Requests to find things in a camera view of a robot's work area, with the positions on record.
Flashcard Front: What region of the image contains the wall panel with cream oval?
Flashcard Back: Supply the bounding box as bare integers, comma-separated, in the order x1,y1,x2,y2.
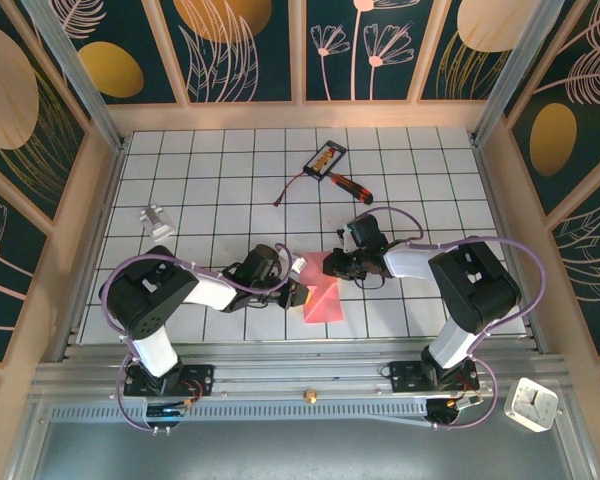
414,0,551,104

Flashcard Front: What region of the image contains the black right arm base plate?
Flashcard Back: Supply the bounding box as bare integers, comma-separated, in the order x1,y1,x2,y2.
388,359,481,394

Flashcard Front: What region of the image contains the black controller board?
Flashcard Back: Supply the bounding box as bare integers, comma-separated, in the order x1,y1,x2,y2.
144,402,194,420
426,397,484,424

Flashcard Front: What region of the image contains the wall panel with leaf lines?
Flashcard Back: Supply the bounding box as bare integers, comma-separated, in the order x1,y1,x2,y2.
147,0,301,106

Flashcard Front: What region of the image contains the orange black screwdriver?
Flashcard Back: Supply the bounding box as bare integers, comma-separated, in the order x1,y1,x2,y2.
328,171,375,206

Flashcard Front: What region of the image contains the thin red black wire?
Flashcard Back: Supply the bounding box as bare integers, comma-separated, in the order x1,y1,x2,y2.
273,171,311,207

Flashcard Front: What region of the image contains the aluminium front rail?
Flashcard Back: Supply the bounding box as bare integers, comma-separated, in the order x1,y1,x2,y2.
29,339,566,401

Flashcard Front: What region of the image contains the pink paper sheet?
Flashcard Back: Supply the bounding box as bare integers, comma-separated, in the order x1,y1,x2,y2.
299,251,344,325

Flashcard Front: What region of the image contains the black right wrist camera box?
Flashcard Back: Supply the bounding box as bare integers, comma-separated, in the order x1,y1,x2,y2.
335,213,389,254

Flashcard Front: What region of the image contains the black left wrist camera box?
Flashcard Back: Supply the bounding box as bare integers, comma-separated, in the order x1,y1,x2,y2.
237,243,284,291

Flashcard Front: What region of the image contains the wall panel with cream circle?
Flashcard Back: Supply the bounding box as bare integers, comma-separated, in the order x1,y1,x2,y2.
0,0,92,234

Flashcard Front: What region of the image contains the wall panel with pink flowers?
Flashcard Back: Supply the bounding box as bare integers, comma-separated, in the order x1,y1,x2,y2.
294,0,426,105

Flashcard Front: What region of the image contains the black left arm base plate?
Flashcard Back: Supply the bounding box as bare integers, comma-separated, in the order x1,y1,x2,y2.
123,363,216,399

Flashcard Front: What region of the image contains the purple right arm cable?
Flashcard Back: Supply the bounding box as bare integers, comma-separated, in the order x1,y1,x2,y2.
372,207,549,432

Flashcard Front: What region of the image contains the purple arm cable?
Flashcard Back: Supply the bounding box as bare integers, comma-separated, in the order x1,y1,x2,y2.
101,242,295,436
372,207,549,432

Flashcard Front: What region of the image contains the grey slotted cable duct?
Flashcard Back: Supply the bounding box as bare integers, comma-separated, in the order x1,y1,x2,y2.
49,399,431,422

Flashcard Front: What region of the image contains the wall panel with yellow oval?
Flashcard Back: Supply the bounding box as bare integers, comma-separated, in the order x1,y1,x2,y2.
499,0,600,219
54,0,190,107

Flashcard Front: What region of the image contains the white silver hinged device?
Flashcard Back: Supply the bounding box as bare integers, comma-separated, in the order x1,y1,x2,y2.
138,203,175,245

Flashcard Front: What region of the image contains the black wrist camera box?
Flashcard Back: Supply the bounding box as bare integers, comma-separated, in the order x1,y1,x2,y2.
335,213,389,254
237,243,284,291

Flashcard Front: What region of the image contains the aluminium frame post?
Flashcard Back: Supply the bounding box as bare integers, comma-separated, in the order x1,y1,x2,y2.
19,0,129,151
469,0,566,146

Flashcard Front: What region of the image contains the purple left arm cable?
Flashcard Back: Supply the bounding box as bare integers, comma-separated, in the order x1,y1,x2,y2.
101,242,295,436

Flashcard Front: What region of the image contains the wall panel with white flower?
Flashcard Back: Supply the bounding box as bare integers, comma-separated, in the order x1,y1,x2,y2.
0,149,56,374

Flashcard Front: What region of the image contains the wall panel with feather lines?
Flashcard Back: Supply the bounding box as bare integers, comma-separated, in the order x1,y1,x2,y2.
544,164,600,374

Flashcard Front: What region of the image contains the white square clock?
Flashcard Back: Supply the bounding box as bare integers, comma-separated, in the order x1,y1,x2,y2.
503,377,560,434

